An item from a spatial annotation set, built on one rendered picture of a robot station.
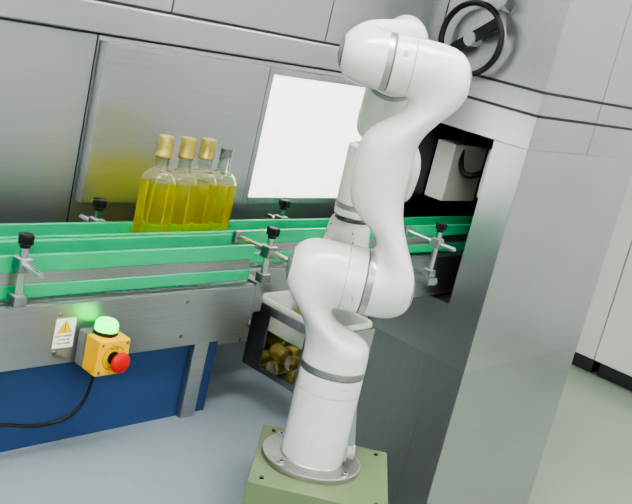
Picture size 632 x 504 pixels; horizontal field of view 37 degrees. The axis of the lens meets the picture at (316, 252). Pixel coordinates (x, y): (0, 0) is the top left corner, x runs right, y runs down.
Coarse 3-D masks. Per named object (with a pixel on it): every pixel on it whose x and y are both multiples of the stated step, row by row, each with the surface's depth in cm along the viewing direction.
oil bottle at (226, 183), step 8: (216, 176) 210; (224, 176) 210; (232, 176) 211; (224, 184) 210; (232, 184) 212; (216, 192) 210; (224, 192) 211; (232, 192) 212; (216, 200) 210; (224, 200) 211; (232, 200) 213; (216, 208) 210; (224, 208) 212; (216, 216) 211; (224, 216) 213; (216, 224) 212; (224, 224) 214
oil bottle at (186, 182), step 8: (176, 168) 202; (176, 176) 201; (184, 176) 201; (192, 176) 202; (176, 184) 200; (184, 184) 201; (192, 184) 203; (176, 192) 201; (184, 192) 202; (192, 192) 203; (176, 200) 201; (184, 200) 202; (192, 200) 204; (176, 208) 202; (184, 208) 203; (192, 208) 205; (176, 216) 202; (184, 216) 204; (168, 224) 203; (176, 224) 203; (184, 224) 205
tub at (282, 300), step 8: (264, 296) 215; (272, 296) 219; (280, 296) 221; (288, 296) 223; (272, 304) 213; (280, 304) 221; (288, 304) 223; (288, 312) 209; (336, 312) 221; (344, 312) 220; (352, 312) 219; (344, 320) 220; (352, 320) 218; (360, 320) 217; (368, 320) 215; (352, 328) 208; (360, 328) 211
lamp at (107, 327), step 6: (102, 318) 176; (108, 318) 177; (96, 324) 176; (102, 324) 175; (108, 324) 175; (114, 324) 176; (96, 330) 176; (102, 330) 175; (108, 330) 175; (114, 330) 176; (102, 336) 175; (108, 336) 175; (114, 336) 176
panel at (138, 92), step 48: (144, 48) 200; (96, 96) 197; (144, 96) 204; (192, 96) 214; (240, 96) 224; (96, 144) 200; (144, 144) 209; (240, 144) 230; (96, 192) 204; (240, 192) 235
